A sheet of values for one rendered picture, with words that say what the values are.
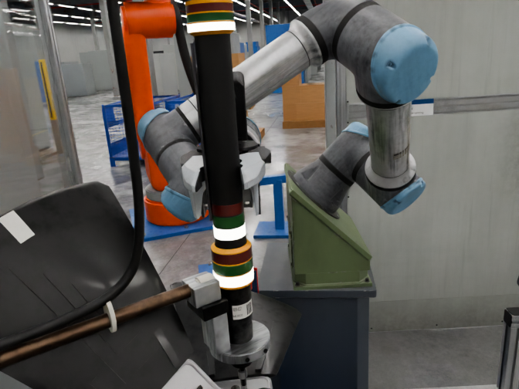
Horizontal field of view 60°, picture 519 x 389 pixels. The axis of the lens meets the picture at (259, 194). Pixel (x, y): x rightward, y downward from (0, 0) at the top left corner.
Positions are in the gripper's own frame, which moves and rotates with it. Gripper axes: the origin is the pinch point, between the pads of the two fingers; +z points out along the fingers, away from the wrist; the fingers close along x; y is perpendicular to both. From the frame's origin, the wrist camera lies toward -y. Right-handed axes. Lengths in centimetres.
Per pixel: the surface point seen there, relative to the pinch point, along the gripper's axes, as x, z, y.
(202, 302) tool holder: 2.8, 1.1, 12.9
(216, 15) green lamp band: -0.9, -0.7, -14.3
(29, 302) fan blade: 18.0, 4.8, 9.7
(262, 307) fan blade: -2.6, -23.3, 28.6
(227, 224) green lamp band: -0.2, -1.2, 5.4
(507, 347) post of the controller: -52, -38, 50
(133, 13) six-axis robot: 104, -383, -51
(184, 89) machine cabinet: 182, -1074, 62
